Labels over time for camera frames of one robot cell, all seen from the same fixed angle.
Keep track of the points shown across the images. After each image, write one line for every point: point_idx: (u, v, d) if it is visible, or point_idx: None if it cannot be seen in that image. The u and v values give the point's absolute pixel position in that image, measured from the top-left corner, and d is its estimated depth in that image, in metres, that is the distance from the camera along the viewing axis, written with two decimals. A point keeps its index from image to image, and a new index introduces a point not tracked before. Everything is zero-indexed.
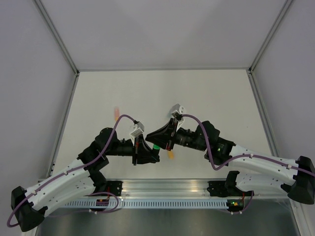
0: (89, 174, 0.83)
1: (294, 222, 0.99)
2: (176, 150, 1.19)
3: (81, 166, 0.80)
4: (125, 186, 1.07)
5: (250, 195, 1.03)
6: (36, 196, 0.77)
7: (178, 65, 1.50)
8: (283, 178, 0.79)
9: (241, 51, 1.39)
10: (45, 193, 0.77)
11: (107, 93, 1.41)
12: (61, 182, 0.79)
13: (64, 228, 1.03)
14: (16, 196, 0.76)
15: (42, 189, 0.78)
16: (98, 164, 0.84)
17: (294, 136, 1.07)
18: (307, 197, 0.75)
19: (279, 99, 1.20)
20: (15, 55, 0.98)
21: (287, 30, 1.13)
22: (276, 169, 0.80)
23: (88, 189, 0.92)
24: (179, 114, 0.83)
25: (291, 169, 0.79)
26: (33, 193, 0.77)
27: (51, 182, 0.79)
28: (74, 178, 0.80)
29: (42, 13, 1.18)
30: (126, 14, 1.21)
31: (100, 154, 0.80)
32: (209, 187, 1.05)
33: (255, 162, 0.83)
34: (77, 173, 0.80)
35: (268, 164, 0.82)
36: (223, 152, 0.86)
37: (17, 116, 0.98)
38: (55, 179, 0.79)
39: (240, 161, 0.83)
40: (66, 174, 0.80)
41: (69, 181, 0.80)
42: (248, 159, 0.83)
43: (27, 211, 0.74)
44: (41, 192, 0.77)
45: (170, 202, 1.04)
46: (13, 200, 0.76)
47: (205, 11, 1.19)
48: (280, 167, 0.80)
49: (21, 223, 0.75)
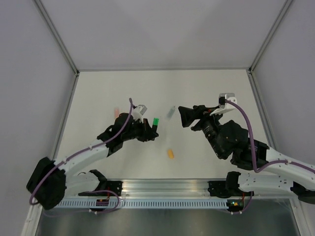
0: (106, 154, 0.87)
1: (293, 222, 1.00)
2: (176, 149, 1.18)
3: (103, 143, 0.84)
4: (125, 186, 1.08)
5: (250, 195, 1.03)
6: (66, 165, 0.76)
7: (180, 66, 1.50)
8: (313, 186, 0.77)
9: (241, 51, 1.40)
10: (75, 163, 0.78)
11: (108, 93, 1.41)
12: (88, 156, 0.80)
13: (64, 228, 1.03)
14: (46, 164, 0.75)
15: (71, 159, 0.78)
16: (115, 146, 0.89)
17: (294, 136, 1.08)
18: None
19: (279, 100, 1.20)
20: (15, 54, 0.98)
21: (287, 31, 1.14)
22: (309, 177, 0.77)
23: (93, 183, 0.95)
24: (223, 99, 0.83)
25: None
26: (63, 162, 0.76)
27: (78, 154, 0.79)
28: (98, 153, 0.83)
29: (41, 12, 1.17)
30: (127, 14, 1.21)
31: (118, 133, 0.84)
32: (209, 187, 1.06)
33: (291, 168, 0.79)
34: (101, 148, 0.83)
35: (301, 171, 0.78)
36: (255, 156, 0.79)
37: (17, 115, 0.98)
38: (82, 153, 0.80)
39: (276, 167, 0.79)
40: (91, 149, 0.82)
41: (93, 156, 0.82)
42: (284, 165, 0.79)
43: (57, 179, 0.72)
44: (71, 162, 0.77)
45: (170, 202, 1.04)
46: (39, 170, 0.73)
47: (205, 11, 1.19)
48: (311, 175, 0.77)
49: (47, 195, 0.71)
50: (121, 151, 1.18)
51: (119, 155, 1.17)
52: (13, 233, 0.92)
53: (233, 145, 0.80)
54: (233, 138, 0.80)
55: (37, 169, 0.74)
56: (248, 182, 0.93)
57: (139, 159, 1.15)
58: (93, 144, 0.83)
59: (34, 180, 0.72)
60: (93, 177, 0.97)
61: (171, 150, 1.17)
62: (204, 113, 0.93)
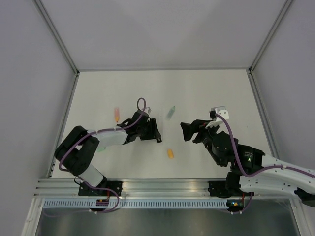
0: (124, 140, 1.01)
1: (293, 222, 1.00)
2: (176, 150, 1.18)
3: (123, 129, 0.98)
4: (125, 186, 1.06)
5: (250, 195, 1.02)
6: (98, 134, 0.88)
7: (180, 66, 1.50)
8: (311, 189, 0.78)
9: (241, 51, 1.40)
10: (104, 135, 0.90)
11: (108, 93, 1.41)
12: (112, 133, 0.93)
13: (64, 228, 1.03)
14: (79, 132, 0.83)
15: (102, 132, 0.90)
16: (132, 134, 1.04)
17: (294, 135, 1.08)
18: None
19: (279, 100, 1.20)
20: (15, 54, 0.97)
21: (287, 31, 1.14)
22: (307, 180, 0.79)
23: (98, 179, 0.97)
24: (213, 112, 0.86)
25: None
26: (96, 132, 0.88)
27: (106, 131, 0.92)
28: (119, 135, 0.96)
29: (42, 13, 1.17)
30: (127, 14, 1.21)
31: (137, 121, 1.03)
32: (209, 187, 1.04)
33: (288, 173, 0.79)
34: (121, 132, 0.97)
35: (299, 175, 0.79)
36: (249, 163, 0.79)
37: (17, 115, 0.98)
38: (109, 131, 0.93)
39: (273, 172, 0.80)
40: (115, 130, 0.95)
41: (114, 136, 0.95)
42: (280, 170, 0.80)
43: (86, 147, 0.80)
44: (101, 134, 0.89)
45: (170, 202, 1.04)
46: (74, 136, 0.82)
47: (205, 11, 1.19)
48: (309, 179, 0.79)
49: (75, 161, 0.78)
50: (121, 151, 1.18)
51: (119, 155, 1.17)
52: (13, 232, 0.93)
53: (225, 154, 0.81)
54: (222, 147, 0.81)
55: (73, 134, 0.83)
56: (250, 183, 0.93)
57: (139, 159, 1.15)
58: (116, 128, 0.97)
59: (66, 143, 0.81)
60: (98, 174, 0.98)
61: (171, 150, 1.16)
62: (199, 127, 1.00)
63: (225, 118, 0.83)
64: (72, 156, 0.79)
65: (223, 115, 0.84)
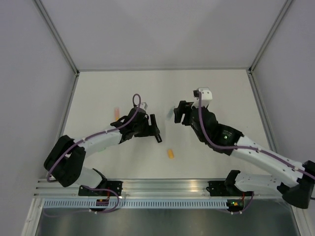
0: (118, 140, 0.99)
1: (294, 222, 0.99)
2: (176, 150, 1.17)
3: (117, 129, 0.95)
4: (125, 186, 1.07)
5: (251, 195, 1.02)
6: (85, 143, 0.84)
7: (180, 65, 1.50)
8: (287, 179, 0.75)
9: (241, 51, 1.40)
10: (92, 142, 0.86)
11: (108, 93, 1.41)
12: (103, 137, 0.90)
13: (64, 228, 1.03)
14: (66, 142, 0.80)
15: (90, 139, 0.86)
16: (127, 133, 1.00)
17: (294, 135, 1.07)
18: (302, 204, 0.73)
19: (279, 100, 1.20)
20: (15, 54, 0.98)
21: (287, 31, 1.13)
22: (282, 169, 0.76)
23: (97, 179, 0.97)
24: (196, 92, 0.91)
25: (296, 172, 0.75)
26: (83, 140, 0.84)
27: (95, 136, 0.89)
28: (112, 137, 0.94)
29: (42, 13, 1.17)
30: (127, 14, 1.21)
31: (131, 119, 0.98)
32: (209, 187, 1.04)
33: (264, 158, 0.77)
34: (114, 132, 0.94)
35: (276, 163, 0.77)
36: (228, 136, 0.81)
37: (17, 115, 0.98)
38: (98, 135, 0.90)
39: (246, 154, 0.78)
40: (106, 132, 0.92)
41: (107, 139, 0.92)
42: (256, 153, 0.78)
43: (72, 158, 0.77)
44: (89, 141, 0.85)
45: (170, 202, 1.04)
46: (60, 146, 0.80)
47: (205, 11, 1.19)
48: (286, 167, 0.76)
49: (64, 172, 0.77)
50: (120, 151, 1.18)
51: (119, 155, 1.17)
52: (13, 232, 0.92)
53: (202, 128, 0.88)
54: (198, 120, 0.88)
55: (58, 146, 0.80)
56: (243, 179, 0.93)
57: (139, 159, 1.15)
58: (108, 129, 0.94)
59: (53, 156, 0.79)
60: (96, 175, 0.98)
61: (171, 150, 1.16)
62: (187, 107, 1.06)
63: (205, 97, 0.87)
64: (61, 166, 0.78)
65: (205, 94, 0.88)
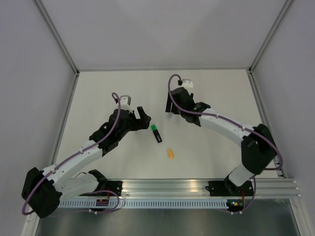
0: (101, 153, 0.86)
1: (293, 222, 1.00)
2: (176, 150, 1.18)
3: (95, 144, 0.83)
4: (125, 186, 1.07)
5: (251, 195, 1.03)
6: (55, 174, 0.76)
7: (180, 65, 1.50)
8: (236, 137, 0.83)
9: (241, 51, 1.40)
10: (64, 171, 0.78)
11: (108, 93, 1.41)
12: (78, 161, 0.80)
13: (63, 228, 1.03)
14: (33, 178, 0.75)
15: (60, 167, 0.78)
16: (110, 144, 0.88)
17: (294, 135, 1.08)
18: (254, 163, 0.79)
19: (279, 100, 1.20)
20: (15, 55, 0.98)
21: (287, 31, 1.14)
22: (233, 130, 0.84)
23: (93, 184, 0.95)
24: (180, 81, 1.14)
25: (244, 131, 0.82)
26: (52, 172, 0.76)
27: (67, 162, 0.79)
28: (90, 156, 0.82)
29: (42, 13, 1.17)
30: (127, 14, 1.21)
31: (111, 130, 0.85)
32: (209, 187, 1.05)
33: (220, 121, 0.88)
34: (92, 150, 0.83)
35: (228, 125, 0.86)
36: (199, 107, 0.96)
37: (17, 115, 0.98)
38: (71, 159, 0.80)
39: (207, 119, 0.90)
40: (81, 153, 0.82)
41: (84, 160, 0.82)
42: (214, 118, 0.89)
43: (42, 193, 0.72)
44: (60, 170, 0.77)
45: (170, 202, 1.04)
46: (29, 183, 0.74)
47: (205, 12, 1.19)
48: (235, 127, 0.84)
49: (38, 208, 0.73)
50: (120, 152, 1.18)
51: (119, 155, 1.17)
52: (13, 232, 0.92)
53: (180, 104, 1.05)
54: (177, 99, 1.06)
55: (28, 183, 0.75)
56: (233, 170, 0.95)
57: (139, 159, 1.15)
58: (83, 148, 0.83)
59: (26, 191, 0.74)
60: (92, 178, 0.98)
61: (171, 150, 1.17)
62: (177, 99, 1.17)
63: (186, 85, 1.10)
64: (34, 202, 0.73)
65: (187, 83, 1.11)
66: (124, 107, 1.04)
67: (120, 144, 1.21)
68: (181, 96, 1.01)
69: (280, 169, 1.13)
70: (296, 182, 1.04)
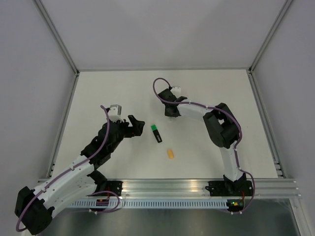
0: (93, 168, 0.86)
1: (293, 222, 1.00)
2: (176, 149, 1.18)
3: (86, 161, 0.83)
4: (125, 186, 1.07)
5: (251, 196, 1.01)
6: (46, 193, 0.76)
7: (180, 65, 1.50)
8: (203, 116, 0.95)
9: (241, 51, 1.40)
10: (55, 189, 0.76)
11: (108, 93, 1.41)
12: (69, 178, 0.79)
13: (64, 228, 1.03)
14: (24, 197, 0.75)
15: (51, 186, 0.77)
16: (101, 159, 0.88)
17: (294, 135, 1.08)
18: (218, 136, 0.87)
19: (279, 100, 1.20)
20: (15, 55, 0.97)
21: (288, 31, 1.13)
22: (200, 109, 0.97)
23: (90, 188, 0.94)
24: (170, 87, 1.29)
25: (207, 108, 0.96)
26: (43, 191, 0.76)
27: (57, 179, 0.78)
28: (80, 172, 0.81)
29: (42, 13, 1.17)
30: (127, 14, 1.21)
31: (100, 147, 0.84)
32: (209, 186, 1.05)
33: (191, 105, 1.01)
34: (83, 167, 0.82)
35: (195, 107, 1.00)
36: (178, 99, 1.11)
37: (17, 115, 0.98)
38: (62, 176, 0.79)
39: (182, 106, 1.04)
40: (73, 170, 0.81)
41: (76, 177, 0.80)
42: (187, 105, 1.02)
43: (32, 213, 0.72)
44: (50, 189, 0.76)
45: (170, 202, 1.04)
46: (20, 202, 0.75)
47: (205, 12, 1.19)
48: (201, 108, 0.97)
49: (29, 226, 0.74)
50: (120, 152, 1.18)
51: (119, 155, 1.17)
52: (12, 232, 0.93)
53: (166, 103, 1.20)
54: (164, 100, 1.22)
55: (19, 201, 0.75)
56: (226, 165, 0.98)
57: (139, 159, 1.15)
58: (75, 164, 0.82)
59: (18, 209, 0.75)
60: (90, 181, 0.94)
61: (171, 150, 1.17)
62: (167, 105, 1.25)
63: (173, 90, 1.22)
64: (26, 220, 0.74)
65: (175, 89, 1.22)
66: (114, 118, 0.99)
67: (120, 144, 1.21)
68: (164, 94, 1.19)
69: (280, 169, 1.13)
70: (296, 182, 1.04)
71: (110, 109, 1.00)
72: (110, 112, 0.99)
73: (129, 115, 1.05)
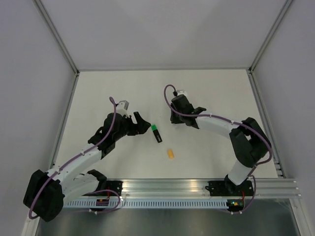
0: (100, 155, 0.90)
1: (293, 222, 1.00)
2: (176, 149, 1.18)
3: (95, 146, 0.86)
4: (125, 186, 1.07)
5: (251, 196, 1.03)
6: (60, 175, 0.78)
7: (180, 65, 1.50)
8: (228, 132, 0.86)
9: (241, 51, 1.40)
10: (69, 171, 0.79)
11: (108, 93, 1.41)
12: (80, 162, 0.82)
13: (64, 228, 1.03)
14: (38, 179, 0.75)
15: (65, 168, 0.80)
16: (107, 147, 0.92)
17: (294, 135, 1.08)
18: (246, 155, 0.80)
19: (279, 100, 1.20)
20: (15, 55, 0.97)
21: (288, 31, 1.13)
22: (224, 125, 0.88)
23: (92, 185, 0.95)
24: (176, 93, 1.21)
25: (233, 124, 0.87)
26: (57, 172, 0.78)
27: (70, 162, 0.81)
28: (91, 157, 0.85)
29: (42, 13, 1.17)
30: (127, 14, 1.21)
31: (107, 133, 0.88)
32: (209, 186, 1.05)
33: (212, 119, 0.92)
34: (93, 152, 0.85)
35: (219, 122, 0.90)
36: (196, 110, 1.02)
37: (17, 115, 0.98)
38: (74, 160, 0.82)
39: (203, 119, 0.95)
40: (83, 155, 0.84)
41: (86, 161, 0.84)
42: (208, 118, 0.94)
43: (49, 194, 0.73)
44: (64, 171, 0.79)
45: (170, 202, 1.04)
46: (33, 185, 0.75)
47: (205, 12, 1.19)
48: (226, 123, 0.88)
49: (44, 210, 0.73)
50: (120, 152, 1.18)
51: (119, 155, 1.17)
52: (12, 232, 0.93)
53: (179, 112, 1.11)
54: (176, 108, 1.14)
55: (32, 185, 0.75)
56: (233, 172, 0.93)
57: (139, 159, 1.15)
58: (84, 150, 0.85)
59: (31, 192, 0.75)
60: (92, 178, 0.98)
61: (171, 150, 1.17)
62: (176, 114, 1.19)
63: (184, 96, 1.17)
64: (41, 203, 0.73)
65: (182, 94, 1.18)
66: (122, 112, 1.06)
67: (120, 144, 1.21)
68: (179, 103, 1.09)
69: (280, 169, 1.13)
70: (296, 182, 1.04)
71: (118, 104, 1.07)
72: (117, 106, 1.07)
73: (134, 112, 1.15)
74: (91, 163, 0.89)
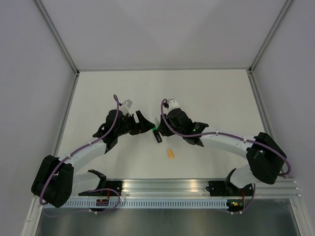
0: (105, 149, 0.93)
1: (293, 222, 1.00)
2: (176, 149, 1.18)
3: (100, 139, 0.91)
4: (125, 186, 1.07)
5: (251, 196, 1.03)
6: (71, 160, 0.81)
7: (180, 66, 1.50)
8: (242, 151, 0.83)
9: (241, 51, 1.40)
10: (78, 158, 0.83)
11: (108, 93, 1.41)
12: (88, 151, 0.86)
13: (64, 228, 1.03)
14: (50, 163, 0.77)
15: (75, 154, 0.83)
16: (110, 141, 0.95)
17: (294, 135, 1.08)
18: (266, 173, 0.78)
19: (279, 100, 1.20)
20: (15, 55, 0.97)
21: (287, 31, 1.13)
22: (235, 143, 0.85)
23: (95, 181, 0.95)
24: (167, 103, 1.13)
25: (246, 142, 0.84)
26: (68, 158, 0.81)
27: (79, 150, 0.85)
28: (97, 148, 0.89)
29: (42, 13, 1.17)
30: (127, 14, 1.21)
31: (110, 128, 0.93)
32: (209, 187, 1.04)
33: (220, 137, 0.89)
34: (99, 144, 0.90)
35: (229, 139, 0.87)
36: (197, 128, 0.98)
37: (17, 115, 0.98)
38: (82, 149, 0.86)
39: (208, 137, 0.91)
40: (90, 145, 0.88)
41: (93, 151, 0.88)
42: (215, 135, 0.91)
43: (61, 176, 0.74)
44: (75, 157, 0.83)
45: (170, 202, 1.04)
46: (45, 169, 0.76)
47: (205, 12, 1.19)
48: (238, 141, 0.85)
49: (55, 192, 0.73)
50: (121, 152, 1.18)
51: (119, 155, 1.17)
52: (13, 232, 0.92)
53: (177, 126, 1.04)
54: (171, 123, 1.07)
55: (43, 169, 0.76)
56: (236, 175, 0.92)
57: (139, 159, 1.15)
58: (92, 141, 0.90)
59: (41, 178, 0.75)
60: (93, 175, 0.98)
61: (171, 150, 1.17)
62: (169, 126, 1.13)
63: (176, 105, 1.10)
64: (51, 187, 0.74)
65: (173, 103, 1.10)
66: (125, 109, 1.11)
67: (120, 144, 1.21)
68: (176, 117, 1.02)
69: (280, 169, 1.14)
70: (296, 182, 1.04)
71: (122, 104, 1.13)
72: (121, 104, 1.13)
73: (136, 111, 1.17)
74: (97, 156, 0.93)
